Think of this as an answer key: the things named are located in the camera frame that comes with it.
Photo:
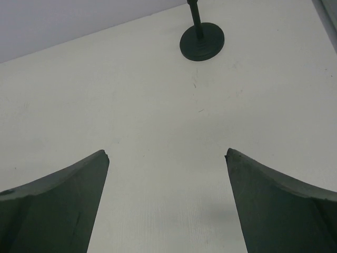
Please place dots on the black phone stand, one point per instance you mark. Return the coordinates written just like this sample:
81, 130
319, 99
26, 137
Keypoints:
202, 41

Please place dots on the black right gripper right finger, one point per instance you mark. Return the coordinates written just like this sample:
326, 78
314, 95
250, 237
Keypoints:
279, 213

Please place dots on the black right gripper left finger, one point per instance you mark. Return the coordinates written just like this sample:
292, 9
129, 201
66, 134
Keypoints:
57, 212

